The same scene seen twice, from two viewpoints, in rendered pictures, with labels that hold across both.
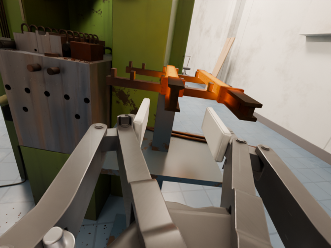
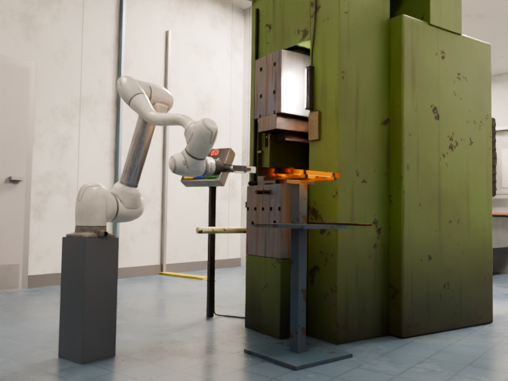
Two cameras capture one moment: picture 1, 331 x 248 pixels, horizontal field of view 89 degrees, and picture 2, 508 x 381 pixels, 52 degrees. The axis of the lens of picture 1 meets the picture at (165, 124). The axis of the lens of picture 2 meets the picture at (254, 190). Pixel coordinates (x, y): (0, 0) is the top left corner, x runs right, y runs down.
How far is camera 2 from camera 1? 246 cm
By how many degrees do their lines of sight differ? 59
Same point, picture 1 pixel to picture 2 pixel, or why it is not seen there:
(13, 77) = (250, 201)
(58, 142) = (264, 246)
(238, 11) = not seen: outside the picture
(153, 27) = (329, 154)
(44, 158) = (255, 264)
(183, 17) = (396, 140)
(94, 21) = not seen: hidden behind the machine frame
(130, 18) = (317, 153)
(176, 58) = (394, 181)
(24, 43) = (261, 181)
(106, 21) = not seen: hidden behind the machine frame
